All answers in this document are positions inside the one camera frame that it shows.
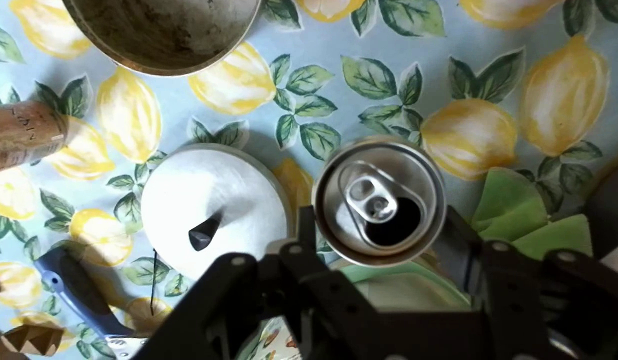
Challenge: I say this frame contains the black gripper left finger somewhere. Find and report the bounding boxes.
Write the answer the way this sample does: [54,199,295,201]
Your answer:
[131,205,385,360]

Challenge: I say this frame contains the metal pot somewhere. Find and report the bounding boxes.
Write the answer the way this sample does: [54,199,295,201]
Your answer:
[61,0,265,78]

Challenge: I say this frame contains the knife with blue handle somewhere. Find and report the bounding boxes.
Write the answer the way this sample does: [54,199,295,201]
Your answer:
[35,244,135,339]

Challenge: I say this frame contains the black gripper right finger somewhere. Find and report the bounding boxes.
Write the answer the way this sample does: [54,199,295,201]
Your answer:
[447,205,618,360]

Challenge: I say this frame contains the pale green bin liner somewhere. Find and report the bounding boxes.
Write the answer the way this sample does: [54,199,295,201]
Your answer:
[330,257,476,316]

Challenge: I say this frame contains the thin black stick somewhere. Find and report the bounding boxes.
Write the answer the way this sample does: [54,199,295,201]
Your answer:
[147,248,162,316]

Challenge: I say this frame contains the white pot lid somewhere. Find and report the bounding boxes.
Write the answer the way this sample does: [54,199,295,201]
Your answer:
[139,143,292,283]

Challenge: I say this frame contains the green cloth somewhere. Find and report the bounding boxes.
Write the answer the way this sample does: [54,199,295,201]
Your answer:
[469,167,597,263]

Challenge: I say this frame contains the lemon print tablecloth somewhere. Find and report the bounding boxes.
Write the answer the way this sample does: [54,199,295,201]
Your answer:
[0,0,618,360]

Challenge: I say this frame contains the tall cylindrical shaker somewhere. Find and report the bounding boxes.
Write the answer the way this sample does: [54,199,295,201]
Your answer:
[0,98,74,177]

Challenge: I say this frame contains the brown wooden object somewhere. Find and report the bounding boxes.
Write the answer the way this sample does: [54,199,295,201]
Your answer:
[0,318,68,360]

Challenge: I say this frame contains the silver drink can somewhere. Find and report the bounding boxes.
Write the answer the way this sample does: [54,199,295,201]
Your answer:
[312,137,451,269]

